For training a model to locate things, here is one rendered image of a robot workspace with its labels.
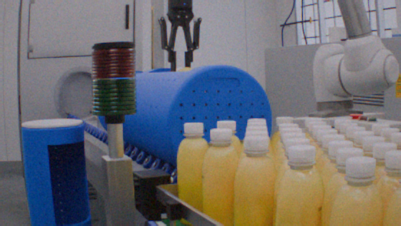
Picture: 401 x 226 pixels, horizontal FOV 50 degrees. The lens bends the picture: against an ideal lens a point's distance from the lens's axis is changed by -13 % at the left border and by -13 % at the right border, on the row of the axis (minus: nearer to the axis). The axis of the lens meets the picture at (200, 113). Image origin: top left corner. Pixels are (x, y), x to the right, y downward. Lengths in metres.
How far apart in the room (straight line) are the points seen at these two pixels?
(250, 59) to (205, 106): 5.74
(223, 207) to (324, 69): 1.01
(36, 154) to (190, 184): 1.01
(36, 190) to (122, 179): 1.28
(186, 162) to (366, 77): 0.85
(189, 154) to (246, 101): 0.28
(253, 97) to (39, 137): 0.95
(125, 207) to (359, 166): 0.33
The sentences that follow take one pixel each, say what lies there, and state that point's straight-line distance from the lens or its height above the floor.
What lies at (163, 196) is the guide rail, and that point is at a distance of 0.99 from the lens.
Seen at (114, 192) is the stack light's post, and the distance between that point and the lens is 0.67.
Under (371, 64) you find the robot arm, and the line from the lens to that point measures 1.63.
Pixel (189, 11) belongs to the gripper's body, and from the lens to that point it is 1.45.
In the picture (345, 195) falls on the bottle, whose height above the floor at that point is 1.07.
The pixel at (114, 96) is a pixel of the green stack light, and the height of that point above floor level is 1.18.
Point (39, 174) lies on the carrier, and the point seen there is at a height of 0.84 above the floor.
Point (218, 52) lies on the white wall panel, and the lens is 6.71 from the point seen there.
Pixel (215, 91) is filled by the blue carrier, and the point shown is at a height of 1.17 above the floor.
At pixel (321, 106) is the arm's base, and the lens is 1.80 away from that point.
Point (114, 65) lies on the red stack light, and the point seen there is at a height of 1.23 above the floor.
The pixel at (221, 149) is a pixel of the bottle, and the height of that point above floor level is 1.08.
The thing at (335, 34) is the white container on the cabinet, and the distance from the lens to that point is 3.77.
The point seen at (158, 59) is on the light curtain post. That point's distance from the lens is 2.64.
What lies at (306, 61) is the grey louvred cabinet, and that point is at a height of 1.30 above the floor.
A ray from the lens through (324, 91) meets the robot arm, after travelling 1.78.
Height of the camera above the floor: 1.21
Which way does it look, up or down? 5 degrees down
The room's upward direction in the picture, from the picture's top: 1 degrees counter-clockwise
